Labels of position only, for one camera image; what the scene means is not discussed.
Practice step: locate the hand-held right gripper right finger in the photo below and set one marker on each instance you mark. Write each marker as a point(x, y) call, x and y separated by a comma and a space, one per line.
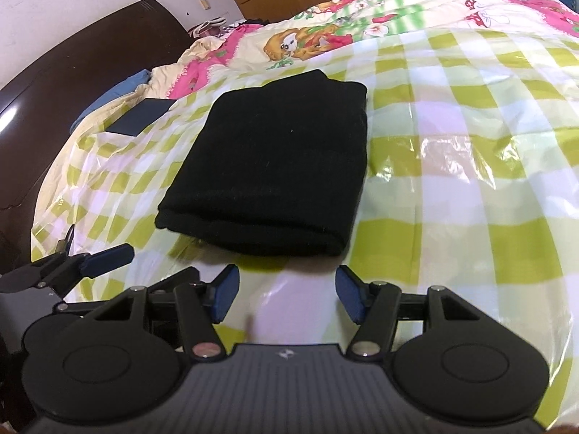
point(350, 294)

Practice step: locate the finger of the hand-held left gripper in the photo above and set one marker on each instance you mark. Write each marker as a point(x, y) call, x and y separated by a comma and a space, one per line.
point(176, 282)
point(108, 260)

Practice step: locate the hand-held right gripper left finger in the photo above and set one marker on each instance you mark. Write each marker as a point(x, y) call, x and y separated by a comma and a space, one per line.
point(226, 294)

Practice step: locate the black pants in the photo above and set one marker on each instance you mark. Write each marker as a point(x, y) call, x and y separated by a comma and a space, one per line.
point(271, 162)

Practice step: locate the dark blue flat box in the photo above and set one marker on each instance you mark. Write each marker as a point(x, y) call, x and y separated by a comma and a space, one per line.
point(142, 116)

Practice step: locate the blue pillow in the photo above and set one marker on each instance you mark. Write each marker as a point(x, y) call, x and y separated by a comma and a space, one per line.
point(108, 97)

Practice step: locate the dark wooden headboard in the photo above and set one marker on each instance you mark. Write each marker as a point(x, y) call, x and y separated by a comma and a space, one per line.
point(68, 63)

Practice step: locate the pile of clothes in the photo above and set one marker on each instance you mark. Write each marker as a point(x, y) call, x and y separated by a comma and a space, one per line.
point(212, 27)

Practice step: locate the cartoon printed quilt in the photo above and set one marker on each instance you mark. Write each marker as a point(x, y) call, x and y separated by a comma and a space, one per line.
point(343, 27)

